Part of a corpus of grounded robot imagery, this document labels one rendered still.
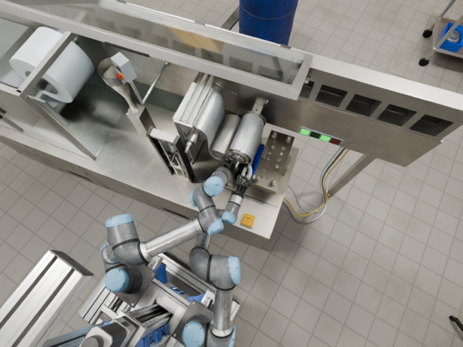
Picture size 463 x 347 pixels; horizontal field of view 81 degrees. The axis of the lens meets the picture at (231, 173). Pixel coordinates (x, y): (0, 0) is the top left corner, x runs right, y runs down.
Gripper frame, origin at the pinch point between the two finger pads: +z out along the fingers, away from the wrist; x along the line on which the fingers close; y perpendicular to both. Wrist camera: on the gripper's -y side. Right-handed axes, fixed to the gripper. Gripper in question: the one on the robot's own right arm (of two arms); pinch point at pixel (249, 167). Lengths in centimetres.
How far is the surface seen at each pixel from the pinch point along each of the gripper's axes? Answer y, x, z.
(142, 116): 6, 74, 7
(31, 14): 86, 77, -10
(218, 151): 13.7, 18.0, -2.9
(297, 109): 26.6, -15.1, 30.2
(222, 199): -19.1, 10.5, -19.0
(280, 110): 21.0, -6.4, 30.2
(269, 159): -6.6, -9.2, 12.6
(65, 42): 50, 102, 10
